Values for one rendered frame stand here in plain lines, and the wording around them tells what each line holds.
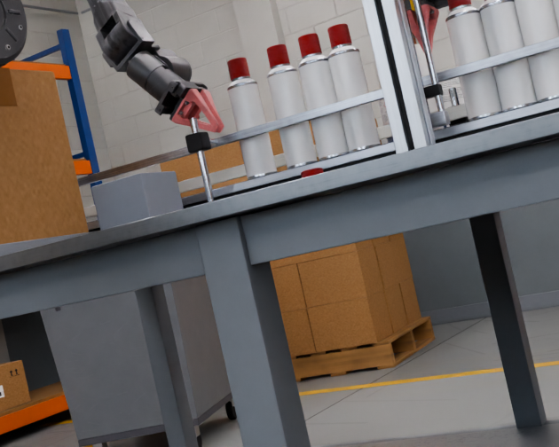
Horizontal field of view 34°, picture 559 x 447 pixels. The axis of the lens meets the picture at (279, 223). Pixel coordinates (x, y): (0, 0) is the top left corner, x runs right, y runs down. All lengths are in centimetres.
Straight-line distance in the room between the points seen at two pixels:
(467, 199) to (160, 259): 39
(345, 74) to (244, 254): 48
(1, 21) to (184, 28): 606
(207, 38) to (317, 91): 569
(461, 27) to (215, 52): 575
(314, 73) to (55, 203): 46
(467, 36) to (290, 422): 63
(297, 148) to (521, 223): 465
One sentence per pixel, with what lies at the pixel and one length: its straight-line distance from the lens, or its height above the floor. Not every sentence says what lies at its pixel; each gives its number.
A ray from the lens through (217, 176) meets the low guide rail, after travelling 163.
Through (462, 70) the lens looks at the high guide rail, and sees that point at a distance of 138.
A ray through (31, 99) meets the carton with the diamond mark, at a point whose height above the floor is 107.
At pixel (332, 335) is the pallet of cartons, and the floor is 22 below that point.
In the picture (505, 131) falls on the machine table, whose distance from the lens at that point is 93.
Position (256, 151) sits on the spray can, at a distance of 152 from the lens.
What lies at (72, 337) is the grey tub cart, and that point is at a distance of 394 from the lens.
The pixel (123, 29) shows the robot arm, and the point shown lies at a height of 119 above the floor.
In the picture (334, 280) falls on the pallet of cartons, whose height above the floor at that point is 51.
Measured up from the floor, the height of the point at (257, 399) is 59.
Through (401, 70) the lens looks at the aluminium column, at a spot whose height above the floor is 96.
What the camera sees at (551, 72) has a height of 92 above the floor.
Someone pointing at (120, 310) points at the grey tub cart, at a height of 64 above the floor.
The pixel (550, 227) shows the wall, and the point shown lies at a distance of 604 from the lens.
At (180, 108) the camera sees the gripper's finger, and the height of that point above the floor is 103.
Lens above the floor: 76
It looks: 1 degrees up
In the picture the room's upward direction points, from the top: 13 degrees counter-clockwise
